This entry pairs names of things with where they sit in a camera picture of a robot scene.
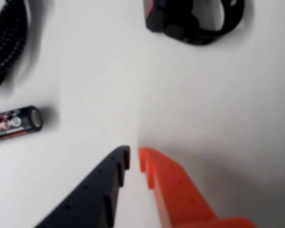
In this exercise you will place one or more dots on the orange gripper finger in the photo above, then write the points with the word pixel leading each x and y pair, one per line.
pixel 178 194

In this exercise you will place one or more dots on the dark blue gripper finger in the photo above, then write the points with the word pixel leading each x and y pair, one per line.
pixel 90 197

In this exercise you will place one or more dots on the black aa battery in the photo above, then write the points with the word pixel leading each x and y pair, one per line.
pixel 16 123

